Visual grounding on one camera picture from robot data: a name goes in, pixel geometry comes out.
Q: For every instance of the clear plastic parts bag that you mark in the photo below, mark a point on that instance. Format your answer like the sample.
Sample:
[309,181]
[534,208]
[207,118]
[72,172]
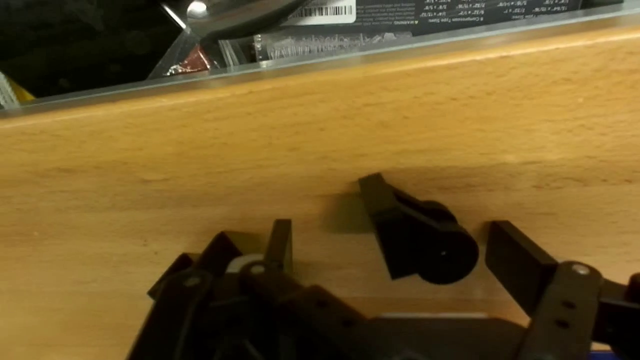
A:
[313,46]

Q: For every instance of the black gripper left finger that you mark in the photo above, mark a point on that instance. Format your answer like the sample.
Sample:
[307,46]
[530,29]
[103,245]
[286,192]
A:
[220,300]

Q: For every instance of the small black plastic part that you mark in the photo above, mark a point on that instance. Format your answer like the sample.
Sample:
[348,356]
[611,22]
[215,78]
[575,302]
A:
[420,241]

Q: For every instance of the black box with white print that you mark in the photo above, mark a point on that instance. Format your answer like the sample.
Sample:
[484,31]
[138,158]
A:
[480,11]

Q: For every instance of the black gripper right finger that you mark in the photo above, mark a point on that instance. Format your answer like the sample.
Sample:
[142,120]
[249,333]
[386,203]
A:
[566,306]

